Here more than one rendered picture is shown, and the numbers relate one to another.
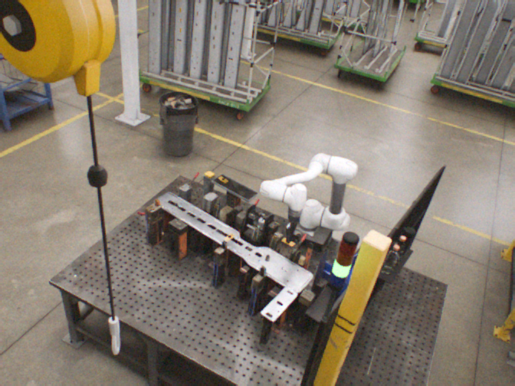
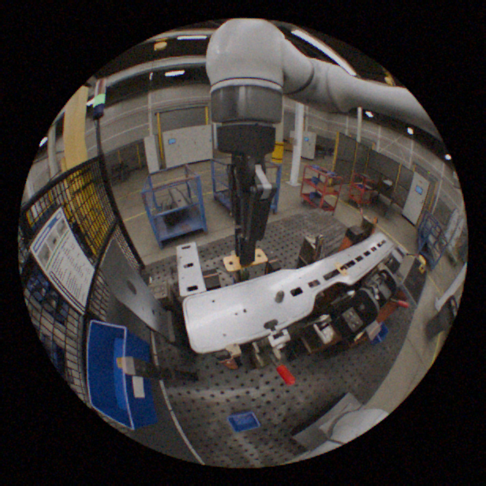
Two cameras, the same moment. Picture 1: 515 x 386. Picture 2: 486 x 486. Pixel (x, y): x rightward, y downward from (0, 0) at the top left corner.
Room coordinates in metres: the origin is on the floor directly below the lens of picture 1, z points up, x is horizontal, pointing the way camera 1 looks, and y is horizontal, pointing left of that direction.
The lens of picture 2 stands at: (2.37, -0.44, 1.48)
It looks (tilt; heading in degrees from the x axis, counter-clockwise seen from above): 41 degrees down; 129
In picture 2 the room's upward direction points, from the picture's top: straight up
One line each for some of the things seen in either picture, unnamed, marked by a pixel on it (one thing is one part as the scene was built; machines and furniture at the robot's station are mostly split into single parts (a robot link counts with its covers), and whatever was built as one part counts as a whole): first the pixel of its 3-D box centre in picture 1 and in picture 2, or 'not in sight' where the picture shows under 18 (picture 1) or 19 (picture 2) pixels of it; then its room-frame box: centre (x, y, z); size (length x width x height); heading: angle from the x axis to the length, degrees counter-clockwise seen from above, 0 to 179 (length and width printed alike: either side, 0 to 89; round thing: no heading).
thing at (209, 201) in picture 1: (209, 216); (379, 280); (2.80, 0.33, 0.90); 0.13 x 0.10 x 0.41; 149
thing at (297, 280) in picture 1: (226, 237); (342, 267); (2.49, 0.16, 1.00); 1.38 x 0.22 x 0.02; 59
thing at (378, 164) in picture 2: not in sight; (396, 183); (4.69, 7.07, 1.00); 3.64 x 0.14 x 2.00; 158
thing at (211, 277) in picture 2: (272, 305); (215, 295); (2.04, -0.23, 0.84); 0.11 x 0.10 x 0.28; 149
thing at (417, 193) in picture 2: not in sight; (417, 193); (5.54, 6.10, 1.22); 0.80 x 0.54 x 2.45; 158
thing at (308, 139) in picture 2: not in sight; (308, 142); (-0.79, 10.36, 1.22); 0.80 x 0.54 x 2.45; 158
